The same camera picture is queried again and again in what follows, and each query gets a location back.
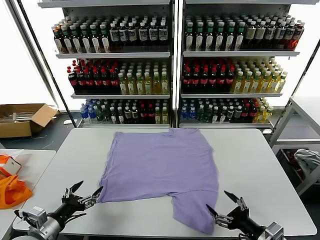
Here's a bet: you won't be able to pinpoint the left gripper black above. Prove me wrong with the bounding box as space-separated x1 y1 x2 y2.
53 180 104 225

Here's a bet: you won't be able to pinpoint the red drink bottle white label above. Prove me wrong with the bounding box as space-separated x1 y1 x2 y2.
292 21 306 50

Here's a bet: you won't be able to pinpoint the orange cloth bag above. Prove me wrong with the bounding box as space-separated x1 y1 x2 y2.
0 174 33 210

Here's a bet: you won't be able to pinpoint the black pole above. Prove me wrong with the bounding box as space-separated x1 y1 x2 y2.
297 39 320 86
16 0 78 129

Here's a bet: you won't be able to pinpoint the purple t-shirt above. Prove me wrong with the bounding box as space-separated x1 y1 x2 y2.
96 127 221 236

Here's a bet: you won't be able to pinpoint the grey white cloth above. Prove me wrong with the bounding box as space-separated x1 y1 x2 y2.
293 148 320 176

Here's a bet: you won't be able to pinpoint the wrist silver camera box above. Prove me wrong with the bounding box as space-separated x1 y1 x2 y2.
264 221 285 240
18 206 48 230

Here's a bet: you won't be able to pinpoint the blue label water bottle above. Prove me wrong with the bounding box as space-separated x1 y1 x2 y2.
188 106 197 124
180 106 189 124
80 106 89 125
88 106 97 125

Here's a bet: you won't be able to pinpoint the dark drink bottle white label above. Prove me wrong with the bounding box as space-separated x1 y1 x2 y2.
226 106 235 124
264 20 276 48
138 21 148 47
158 20 168 47
127 21 137 48
234 106 243 124
118 21 129 48
274 20 286 48
109 21 120 48
131 106 140 125
283 20 296 49
148 21 158 47

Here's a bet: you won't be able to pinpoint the metal shelf rack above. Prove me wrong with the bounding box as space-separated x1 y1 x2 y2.
37 0 176 129
177 0 301 130

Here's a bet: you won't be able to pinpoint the red cloth item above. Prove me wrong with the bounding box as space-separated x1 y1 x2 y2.
287 149 301 173

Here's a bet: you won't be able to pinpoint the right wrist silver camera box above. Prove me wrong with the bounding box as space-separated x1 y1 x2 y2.
264 221 285 240

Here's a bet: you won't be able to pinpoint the white foam pieces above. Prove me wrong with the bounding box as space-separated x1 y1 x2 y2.
0 112 33 123

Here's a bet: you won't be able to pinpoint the white side table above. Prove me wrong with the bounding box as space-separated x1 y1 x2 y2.
0 148 57 240

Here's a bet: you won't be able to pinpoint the red cap cola bottle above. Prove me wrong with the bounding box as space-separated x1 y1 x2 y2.
249 104 258 124
101 67 111 92
242 104 251 124
146 104 155 125
182 66 192 92
92 67 102 92
109 67 120 92
216 66 227 92
75 67 86 92
191 66 201 92
199 66 210 92
67 67 79 92
225 66 236 92
138 104 147 125
208 66 218 92
83 67 94 92

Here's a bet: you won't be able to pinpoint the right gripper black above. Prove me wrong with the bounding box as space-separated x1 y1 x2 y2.
205 190 266 237

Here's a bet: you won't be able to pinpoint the brown cardboard box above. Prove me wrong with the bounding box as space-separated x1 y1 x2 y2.
0 103 59 139

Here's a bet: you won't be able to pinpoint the white box orange trim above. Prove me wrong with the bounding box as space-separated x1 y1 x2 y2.
0 154 22 176

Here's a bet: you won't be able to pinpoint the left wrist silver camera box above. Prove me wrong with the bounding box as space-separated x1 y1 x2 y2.
18 206 48 230

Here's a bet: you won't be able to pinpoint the white storage crate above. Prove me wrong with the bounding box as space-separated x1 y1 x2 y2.
279 147 320 197

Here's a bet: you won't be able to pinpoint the white metal frame table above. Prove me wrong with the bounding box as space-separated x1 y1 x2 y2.
269 96 320 151

